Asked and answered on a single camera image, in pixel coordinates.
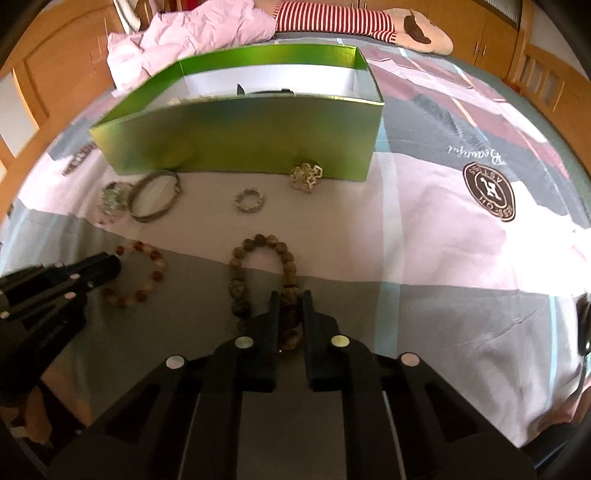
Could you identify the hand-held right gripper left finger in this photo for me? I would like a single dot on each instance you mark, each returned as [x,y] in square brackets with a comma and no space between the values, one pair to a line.
[273,309]

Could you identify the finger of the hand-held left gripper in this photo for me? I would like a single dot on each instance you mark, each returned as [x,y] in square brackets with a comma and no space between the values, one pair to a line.
[99,263]
[104,279]

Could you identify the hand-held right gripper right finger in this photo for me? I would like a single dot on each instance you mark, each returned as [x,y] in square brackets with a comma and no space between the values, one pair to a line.
[308,311]

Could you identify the metal bangle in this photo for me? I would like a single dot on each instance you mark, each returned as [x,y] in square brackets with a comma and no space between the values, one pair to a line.
[143,218]

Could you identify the green cardboard box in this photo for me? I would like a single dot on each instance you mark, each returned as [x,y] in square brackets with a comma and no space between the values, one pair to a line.
[231,138]

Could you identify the patchwork bedsheet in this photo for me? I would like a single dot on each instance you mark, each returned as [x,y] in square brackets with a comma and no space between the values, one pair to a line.
[438,230]

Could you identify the white hanging garment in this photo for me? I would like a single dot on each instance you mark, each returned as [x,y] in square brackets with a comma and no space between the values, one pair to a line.
[131,11]

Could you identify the pink quilt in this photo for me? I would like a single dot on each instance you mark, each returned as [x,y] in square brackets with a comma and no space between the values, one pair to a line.
[207,27]

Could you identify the striped plush toy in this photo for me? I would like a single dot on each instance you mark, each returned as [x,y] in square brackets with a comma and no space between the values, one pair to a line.
[332,18]

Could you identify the wooden bed footboard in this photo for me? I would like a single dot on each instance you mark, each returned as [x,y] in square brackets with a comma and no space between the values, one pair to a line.
[540,69]

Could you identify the wooden bed side rail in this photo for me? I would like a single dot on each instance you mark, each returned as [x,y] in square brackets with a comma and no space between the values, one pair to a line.
[46,83]

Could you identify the wooden wall cabinets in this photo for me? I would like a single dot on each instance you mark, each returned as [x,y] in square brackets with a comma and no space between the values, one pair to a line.
[480,32]

